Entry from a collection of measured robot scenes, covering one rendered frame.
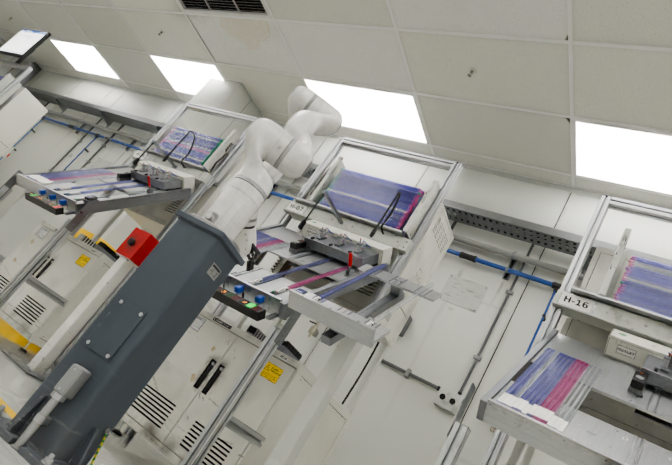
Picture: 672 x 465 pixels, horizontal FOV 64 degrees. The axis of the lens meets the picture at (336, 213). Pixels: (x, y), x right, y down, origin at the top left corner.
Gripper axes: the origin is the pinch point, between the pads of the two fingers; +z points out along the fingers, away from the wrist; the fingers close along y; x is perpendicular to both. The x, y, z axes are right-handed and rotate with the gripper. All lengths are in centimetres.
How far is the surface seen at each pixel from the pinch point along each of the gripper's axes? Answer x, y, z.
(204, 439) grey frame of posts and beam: -33, 24, 46
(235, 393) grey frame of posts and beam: -20.7, 23.6, 33.9
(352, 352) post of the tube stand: 10, 48, 19
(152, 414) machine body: -16, -27, 72
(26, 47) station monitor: 128, -463, -54
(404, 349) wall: 181, -16, 109
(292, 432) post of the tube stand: -14, 44, 41
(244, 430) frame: -15, 24, 51
